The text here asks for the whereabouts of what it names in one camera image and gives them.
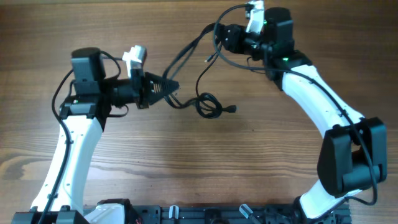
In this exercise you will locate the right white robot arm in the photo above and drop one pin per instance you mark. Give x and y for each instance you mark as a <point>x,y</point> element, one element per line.
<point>353,155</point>

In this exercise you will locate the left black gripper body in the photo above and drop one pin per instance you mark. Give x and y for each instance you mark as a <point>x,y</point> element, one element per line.
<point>136,77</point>

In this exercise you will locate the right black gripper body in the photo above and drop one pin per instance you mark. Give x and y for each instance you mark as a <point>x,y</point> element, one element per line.
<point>244,43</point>

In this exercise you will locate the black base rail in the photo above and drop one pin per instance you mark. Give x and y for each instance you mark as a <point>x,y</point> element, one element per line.
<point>217,214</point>

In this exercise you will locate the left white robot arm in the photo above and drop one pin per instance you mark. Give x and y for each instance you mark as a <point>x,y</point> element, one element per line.
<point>82,119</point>

